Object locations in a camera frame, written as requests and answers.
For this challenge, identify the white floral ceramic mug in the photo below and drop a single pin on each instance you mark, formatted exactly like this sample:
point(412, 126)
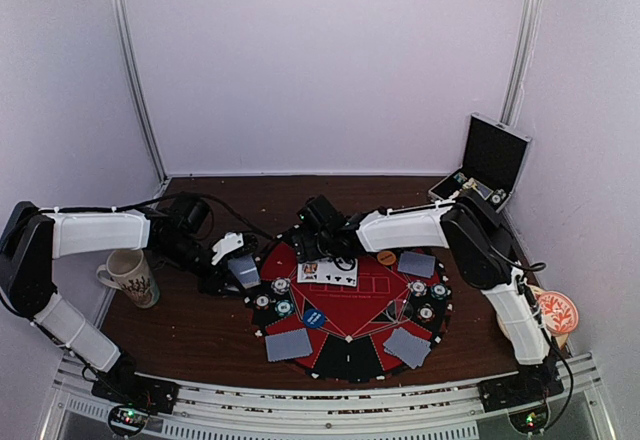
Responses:
point(128, 271)

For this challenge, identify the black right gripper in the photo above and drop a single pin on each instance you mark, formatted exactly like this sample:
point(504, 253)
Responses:
point(312, 252)

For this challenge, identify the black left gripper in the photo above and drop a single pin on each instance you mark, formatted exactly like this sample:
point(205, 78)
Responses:
point(211, 282)

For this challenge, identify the aluminium poker case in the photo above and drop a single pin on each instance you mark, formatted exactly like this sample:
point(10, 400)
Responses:
point(492, 162)

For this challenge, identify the clubs number card face-up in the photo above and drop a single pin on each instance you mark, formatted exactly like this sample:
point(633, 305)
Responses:
point(332, 275)

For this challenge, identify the dealt blue card seat ten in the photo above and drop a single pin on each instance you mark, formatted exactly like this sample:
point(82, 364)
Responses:
point(399, 334)

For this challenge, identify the dealt blue card seat two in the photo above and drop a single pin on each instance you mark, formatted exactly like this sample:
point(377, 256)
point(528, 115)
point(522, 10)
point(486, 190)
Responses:
point(288, 345)

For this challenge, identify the right aluminium frame post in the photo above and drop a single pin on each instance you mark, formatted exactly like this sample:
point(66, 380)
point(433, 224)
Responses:
point(524, 46)

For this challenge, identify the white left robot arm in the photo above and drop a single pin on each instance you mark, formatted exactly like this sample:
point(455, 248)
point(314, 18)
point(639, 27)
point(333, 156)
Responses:
point(35, 238)

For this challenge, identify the left aluminium frame post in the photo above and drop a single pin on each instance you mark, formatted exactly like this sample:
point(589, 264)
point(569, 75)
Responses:
point(136, 89)

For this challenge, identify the blue cream chips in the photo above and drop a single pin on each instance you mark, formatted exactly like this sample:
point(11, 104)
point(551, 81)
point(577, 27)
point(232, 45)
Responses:
point(281, 286)

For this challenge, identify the round red black poker mat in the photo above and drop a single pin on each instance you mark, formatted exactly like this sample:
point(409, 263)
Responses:
point(350, 345)

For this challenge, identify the cream floral plate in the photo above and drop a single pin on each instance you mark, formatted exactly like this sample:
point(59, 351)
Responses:
point(561, 339)

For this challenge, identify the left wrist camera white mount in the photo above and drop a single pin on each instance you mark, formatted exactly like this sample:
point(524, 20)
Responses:
point(231, 242)

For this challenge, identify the king of clubs card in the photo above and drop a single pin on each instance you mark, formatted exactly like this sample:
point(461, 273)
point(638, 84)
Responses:
point(307, 272)

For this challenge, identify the clear round dealer button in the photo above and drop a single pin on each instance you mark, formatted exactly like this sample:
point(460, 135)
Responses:
point(399, 310)

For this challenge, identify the blue small blind button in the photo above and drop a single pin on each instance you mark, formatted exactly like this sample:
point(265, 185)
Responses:
point(314, 319)

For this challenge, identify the orange big blind button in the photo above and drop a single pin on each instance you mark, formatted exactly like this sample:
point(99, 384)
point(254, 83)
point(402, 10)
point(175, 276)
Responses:
point(386, 257)

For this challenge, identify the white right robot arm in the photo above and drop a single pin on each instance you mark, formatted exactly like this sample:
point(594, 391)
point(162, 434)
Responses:
point(479, 244)

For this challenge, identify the aluminium frame post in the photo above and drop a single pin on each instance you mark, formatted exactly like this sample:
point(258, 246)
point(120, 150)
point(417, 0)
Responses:
point(524, 46)
point(136, 89)

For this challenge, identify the orange patterned small plate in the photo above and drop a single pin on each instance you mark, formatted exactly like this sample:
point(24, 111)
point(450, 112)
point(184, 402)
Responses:
point(560, 314)

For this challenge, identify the dealt blue card seat eight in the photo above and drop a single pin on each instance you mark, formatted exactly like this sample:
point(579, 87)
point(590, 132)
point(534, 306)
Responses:
point(417, 264)

